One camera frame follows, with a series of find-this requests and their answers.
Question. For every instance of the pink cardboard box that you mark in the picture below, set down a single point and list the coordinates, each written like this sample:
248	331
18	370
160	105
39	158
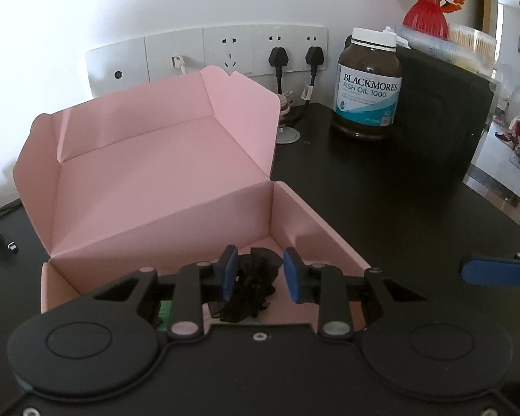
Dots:
156	173

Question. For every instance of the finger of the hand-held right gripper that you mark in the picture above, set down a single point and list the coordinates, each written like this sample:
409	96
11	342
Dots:
494	271

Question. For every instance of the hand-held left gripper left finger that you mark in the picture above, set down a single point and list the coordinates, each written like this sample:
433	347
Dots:
229	273

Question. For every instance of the black storage box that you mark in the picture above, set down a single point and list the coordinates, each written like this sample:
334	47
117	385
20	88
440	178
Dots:
437	117

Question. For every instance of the black power plug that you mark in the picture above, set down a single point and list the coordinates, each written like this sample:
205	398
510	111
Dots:
278	56
315	56

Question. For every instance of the clear cotton swab box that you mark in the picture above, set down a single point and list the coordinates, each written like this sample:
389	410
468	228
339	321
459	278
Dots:
472	41

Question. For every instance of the white wall socket panel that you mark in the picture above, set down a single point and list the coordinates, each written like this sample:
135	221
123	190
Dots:
164	56

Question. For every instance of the red vase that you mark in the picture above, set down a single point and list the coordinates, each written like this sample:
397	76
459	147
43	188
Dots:
425	15

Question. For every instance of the clear plastic container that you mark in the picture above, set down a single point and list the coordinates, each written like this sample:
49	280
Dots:
420	39

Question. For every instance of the black hair scrunchie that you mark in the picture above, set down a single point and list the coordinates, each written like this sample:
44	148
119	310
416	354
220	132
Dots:
251	288

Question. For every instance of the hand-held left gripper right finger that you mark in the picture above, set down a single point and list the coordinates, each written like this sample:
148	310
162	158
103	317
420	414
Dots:
294	277

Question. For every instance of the white USB plug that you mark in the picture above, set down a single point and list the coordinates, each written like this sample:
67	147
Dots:
178	60

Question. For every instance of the brown supplement bottle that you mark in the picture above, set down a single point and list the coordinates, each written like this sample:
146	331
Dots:
366	91

